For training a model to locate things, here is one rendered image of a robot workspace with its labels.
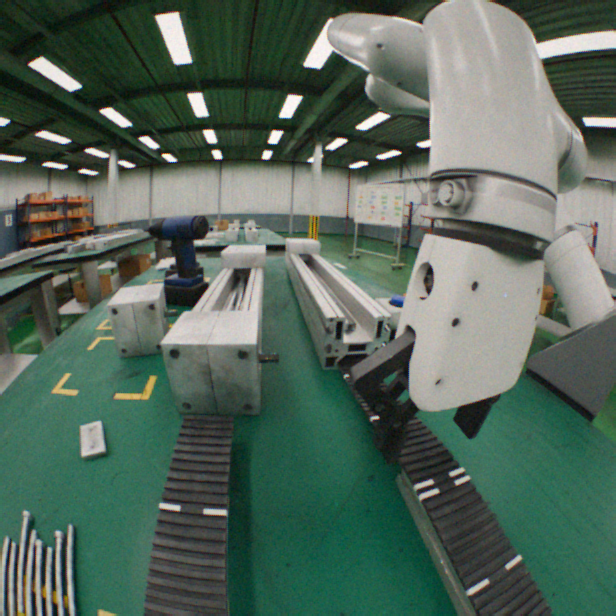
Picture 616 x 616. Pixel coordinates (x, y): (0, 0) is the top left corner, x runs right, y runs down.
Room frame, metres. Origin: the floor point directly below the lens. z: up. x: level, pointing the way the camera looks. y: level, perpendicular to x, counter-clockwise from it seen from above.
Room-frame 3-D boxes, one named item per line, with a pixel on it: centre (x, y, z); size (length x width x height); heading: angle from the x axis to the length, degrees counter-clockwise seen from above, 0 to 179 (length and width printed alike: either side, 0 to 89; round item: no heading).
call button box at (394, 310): (0.47, -0.17, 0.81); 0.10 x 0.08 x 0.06; 100
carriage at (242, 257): (0.69, 0.18, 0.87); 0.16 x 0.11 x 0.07; 10
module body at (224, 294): (0.69, 0.18, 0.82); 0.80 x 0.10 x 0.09; 10
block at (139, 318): (0.36, 0.28, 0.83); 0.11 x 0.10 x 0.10; 117
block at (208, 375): (0.25, 0.09, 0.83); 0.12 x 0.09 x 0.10; 100
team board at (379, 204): (6.08, -1.54, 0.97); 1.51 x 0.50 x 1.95; 35
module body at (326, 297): (0.72, -0.01, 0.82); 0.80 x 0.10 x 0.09; 10
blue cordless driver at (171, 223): (0.58, 0.35, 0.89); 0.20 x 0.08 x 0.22; 82
